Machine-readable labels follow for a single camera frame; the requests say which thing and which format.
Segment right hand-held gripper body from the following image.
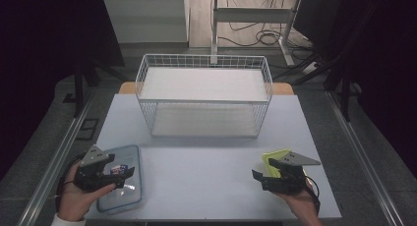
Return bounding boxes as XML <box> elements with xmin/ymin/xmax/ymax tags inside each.
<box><xmin>261</xmin><ymin>150</ymin><xmax>322</xmax><ymax>197</ymax></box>

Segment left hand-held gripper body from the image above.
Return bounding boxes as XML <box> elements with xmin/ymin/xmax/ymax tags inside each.
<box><xmin>74</xmin><ymin>144</ymin><xmax>116</xmax><ymax>192</ymax></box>

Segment green food container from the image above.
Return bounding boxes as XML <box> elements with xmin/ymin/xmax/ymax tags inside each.
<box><xmin>261</xmin><ymin>148</ymin><xmax>308</xmax><ymax>180</ymax></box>

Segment clear food container blue lid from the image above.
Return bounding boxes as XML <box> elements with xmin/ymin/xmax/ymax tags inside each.
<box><xmin>96</xmin><ymin>144</ymin><xmax>145</xmax><ymax>215</ymax></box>

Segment white wire rack shelf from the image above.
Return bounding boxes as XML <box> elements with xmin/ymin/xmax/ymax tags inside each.
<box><xmin>135</xmin><ymin>53</ymin><xmax>274</xmax><ymax>139</ymax></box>

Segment person's right hand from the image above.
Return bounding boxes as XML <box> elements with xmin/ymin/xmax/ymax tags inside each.
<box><xmin>274</xmin><ymin>178</ymin><xmax>321</xmax><ymax>218</ymax></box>

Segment person's left hand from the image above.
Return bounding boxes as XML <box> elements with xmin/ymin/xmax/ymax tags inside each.
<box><xmin>58</xmin><ymin>161</ymin><xmax>117</xmax><ymax>222</ymax></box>

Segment black floor plate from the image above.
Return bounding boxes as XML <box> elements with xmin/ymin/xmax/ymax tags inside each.
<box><xmin>76</xmin><ymin>117</ymin><xmax>100</xmax><ymax>141</ymax></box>

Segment wooden table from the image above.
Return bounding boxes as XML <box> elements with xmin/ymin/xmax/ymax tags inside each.
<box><xmin>117</xmin><ymin>81</ymin><xmax>295</xmax><ymax>96</ymax></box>

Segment black metal stand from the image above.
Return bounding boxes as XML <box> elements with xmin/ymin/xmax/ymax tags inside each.
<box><xmin>62</xmin><ymin>55</ymin><xmax>130</xmax><ymax>120</ymax></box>
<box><xmin>271</xmin><ymin>3</ymin><xmax>378</xmax><ymax>123</ymax></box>

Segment white power strip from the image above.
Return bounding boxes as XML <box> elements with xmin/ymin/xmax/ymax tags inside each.
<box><xmin>300</xmin><ymin>61</ymin><xmax>321</xmax><ymax>76</ymax></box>

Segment right hand-held gripper cable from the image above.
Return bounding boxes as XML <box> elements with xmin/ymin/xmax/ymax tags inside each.
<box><xmin>303</xmin><ymin>175</ymin><xmax>322</xmax><ymax>215</ymax></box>

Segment hand-held gripper cable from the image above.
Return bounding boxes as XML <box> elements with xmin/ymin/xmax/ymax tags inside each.
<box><xmin>303</xmin><ymin>175</ymin><xmax>322</xmax><ymax>215</ymax></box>
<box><xmin>54</xmin><ymin>152</ymin><xmax>87</xmax><ymax>213</ymax></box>

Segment left hand-held gripper cable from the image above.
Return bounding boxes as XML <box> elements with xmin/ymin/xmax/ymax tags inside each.
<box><xmin>54</xmin><ymin>152</ymin><xmax>87</xmax><ymax>213</ymax></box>

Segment aluminium rail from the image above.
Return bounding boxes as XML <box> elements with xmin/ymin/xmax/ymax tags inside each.
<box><xmin>17</xmin><ymin>87</ymin><xmax>96</xmax><ymax>226</ymax></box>
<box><xmin>325</xmin><ymin>90</ymin><xmax>407</xmax><ymax>226</ymax></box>

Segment black floor cables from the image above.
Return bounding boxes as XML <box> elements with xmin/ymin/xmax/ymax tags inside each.
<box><xmin>217</xmin><ymin>0</ymin><xmax>318</xmax><ymax>61</ymax></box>

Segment white desk frame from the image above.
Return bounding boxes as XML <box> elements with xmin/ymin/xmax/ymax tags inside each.
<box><xmin>209</xmin><ymin>0</ymin><xmax>303</xmax><ymax>67</ymax></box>

